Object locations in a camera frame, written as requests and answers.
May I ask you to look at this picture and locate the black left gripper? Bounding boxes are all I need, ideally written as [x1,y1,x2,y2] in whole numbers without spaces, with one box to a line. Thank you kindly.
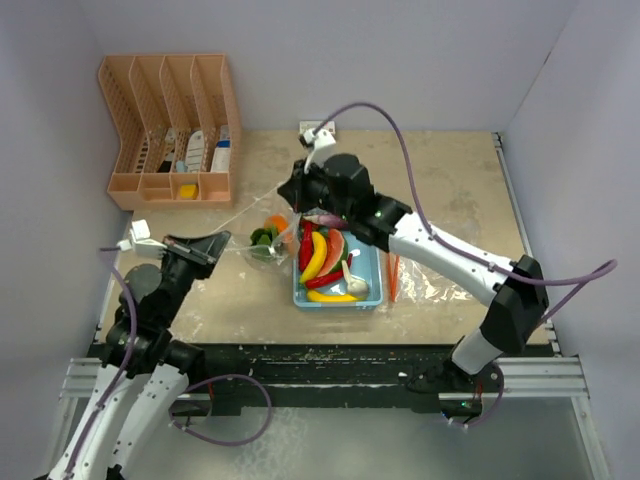
[155,228,227,324]

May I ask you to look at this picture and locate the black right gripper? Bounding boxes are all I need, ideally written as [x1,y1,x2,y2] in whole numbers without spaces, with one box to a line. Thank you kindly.
[278,156,352,222]

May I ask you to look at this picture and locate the orange purple papaya slice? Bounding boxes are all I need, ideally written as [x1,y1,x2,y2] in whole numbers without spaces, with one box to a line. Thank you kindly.
[263,214,296,247]

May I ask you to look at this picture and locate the green leafy vegetable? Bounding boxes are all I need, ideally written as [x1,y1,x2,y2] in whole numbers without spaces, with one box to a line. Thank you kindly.
[250,227,277,261]

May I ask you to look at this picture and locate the clear polka dot zip bag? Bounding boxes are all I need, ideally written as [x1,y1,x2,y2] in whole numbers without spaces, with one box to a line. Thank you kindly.
[213,182,302,276]

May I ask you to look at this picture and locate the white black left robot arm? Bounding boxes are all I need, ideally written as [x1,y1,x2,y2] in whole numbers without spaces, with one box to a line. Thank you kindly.
[47,230,231,479]

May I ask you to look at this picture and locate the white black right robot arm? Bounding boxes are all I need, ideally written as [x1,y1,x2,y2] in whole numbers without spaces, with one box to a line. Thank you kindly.
[278,154,549,391]

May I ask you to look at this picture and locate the clear bag with orange zipper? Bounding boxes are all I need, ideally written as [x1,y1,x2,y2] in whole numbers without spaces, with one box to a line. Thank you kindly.
[385,254,473,304]

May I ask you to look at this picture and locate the purple eggplant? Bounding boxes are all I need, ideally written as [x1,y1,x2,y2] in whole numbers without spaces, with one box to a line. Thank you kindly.
[303,213,348,229]

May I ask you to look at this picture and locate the red chili pepper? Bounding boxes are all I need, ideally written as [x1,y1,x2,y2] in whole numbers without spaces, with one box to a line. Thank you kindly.
[305,261,343,289]
[298,221,314,272]

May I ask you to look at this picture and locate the yellow block in organizer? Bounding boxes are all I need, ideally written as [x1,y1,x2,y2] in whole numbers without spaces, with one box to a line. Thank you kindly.
[179,184,199,200]

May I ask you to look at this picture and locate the watermelon slice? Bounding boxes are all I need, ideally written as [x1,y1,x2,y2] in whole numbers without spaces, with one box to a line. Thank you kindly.
[318,229,348,277]

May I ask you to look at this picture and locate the green and white small box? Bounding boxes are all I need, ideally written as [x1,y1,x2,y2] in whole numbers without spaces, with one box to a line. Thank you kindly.
[299,120,336,136]

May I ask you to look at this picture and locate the yellow banana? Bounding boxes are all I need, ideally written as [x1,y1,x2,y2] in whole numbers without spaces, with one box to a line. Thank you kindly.
[306,290,359,303]
[299,231,328,284]

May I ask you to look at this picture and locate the white blue box in organizer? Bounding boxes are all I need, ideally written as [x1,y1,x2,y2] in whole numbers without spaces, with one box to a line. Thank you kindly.
[209,125,231,173]

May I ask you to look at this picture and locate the light blue plastic basket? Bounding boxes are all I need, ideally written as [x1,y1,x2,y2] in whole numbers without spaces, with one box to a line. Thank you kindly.
[292,229,384,312]

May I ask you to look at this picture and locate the white bottle in organizer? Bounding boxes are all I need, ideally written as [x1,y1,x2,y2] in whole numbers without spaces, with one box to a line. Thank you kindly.
[184,130,205,173]

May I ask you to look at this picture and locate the white garlic bulb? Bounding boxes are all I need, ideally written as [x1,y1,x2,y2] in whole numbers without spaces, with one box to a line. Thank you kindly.
[342,260,369,298]

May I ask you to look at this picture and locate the peach plastic file organizer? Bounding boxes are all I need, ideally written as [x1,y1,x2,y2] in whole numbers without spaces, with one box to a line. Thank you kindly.
[98,53,243,211]

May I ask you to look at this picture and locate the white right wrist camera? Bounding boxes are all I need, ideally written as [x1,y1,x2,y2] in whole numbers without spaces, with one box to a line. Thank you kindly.
[299,128,336,164]

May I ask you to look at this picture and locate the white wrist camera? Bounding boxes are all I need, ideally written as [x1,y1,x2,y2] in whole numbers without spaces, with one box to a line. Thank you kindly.
[299,128,336,164]
[116,220,167,260]

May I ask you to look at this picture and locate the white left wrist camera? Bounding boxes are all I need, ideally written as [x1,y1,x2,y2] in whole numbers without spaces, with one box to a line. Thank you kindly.
[116,220,167,260]

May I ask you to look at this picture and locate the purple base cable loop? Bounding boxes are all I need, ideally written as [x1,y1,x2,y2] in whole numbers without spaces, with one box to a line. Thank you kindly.
[167,374,274,447]

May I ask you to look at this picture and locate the black aluminium base frame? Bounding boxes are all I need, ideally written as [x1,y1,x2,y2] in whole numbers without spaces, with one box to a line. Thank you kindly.
[64,344,610,479]

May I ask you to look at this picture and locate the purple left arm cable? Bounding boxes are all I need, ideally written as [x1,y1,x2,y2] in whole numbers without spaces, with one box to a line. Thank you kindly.
[59,244,139,480]

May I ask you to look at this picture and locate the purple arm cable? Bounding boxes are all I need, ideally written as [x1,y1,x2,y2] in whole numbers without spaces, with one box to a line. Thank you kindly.
[59,244,139,480]
[319,102,619,326]

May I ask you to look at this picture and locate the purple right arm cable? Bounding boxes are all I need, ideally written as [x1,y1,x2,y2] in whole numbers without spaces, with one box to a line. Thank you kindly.
[319,102,619,326]

